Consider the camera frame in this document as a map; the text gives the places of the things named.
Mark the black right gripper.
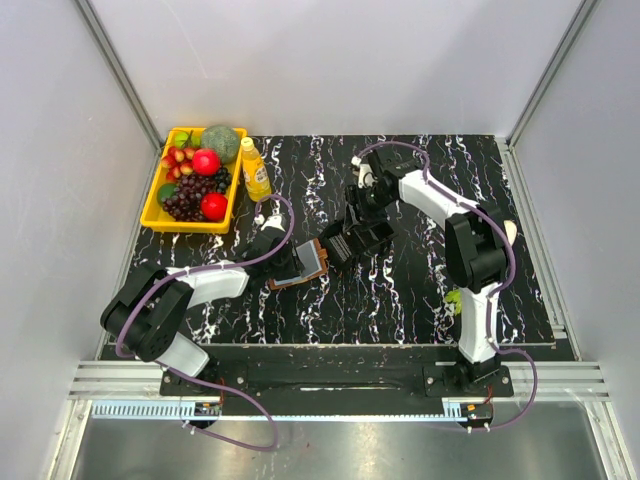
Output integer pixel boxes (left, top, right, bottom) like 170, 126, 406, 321
342, 185, 395, 234

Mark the brown leather card holder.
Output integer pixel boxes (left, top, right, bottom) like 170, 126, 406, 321
269, 238, 328, 290

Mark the grey credit card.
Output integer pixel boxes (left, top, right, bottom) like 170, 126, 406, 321
296, 240, 322, 277

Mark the black plastic card box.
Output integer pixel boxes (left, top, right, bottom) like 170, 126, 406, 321
318, 218, 397, 270

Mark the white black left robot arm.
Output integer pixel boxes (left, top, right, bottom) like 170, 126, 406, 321
100, 214, 297, 395

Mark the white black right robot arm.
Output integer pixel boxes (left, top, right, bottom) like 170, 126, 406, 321
345, 142, 516, 396

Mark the yellow juice bottle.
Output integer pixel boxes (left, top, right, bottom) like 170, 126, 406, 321
240, 137, 272, 202

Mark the red pomegranate lower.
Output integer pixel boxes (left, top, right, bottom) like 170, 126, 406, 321
200, 192, 228, 222

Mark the red pomegranate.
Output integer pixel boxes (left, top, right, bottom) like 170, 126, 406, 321
192, 149, 221, 176
200, 192, 228, 222

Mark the black grape bunch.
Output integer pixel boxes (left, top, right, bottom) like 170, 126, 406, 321
212, 167, 233, 194

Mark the dark purple grape bunch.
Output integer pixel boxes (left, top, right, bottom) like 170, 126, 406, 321
159, 173, 213, 222

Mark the red pomegranate upper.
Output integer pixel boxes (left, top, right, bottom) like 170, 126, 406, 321
192, 149, 221, 176

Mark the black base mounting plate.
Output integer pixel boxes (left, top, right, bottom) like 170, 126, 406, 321
159, 343, 515, 419

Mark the green lime fruit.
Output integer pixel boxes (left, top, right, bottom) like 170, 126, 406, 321
156, 183, 177, 205

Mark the yellow plastic fruit tray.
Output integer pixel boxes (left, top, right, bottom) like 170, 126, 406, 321
140, 125, 247, 234

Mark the green melon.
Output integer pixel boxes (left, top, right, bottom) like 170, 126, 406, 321
200, 125, 241, 164

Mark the small red fruit cluster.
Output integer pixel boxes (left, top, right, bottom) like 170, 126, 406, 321
160, 147, 196, 183

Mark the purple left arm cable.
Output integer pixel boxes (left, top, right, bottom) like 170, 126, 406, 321
113, 194, 295, 451

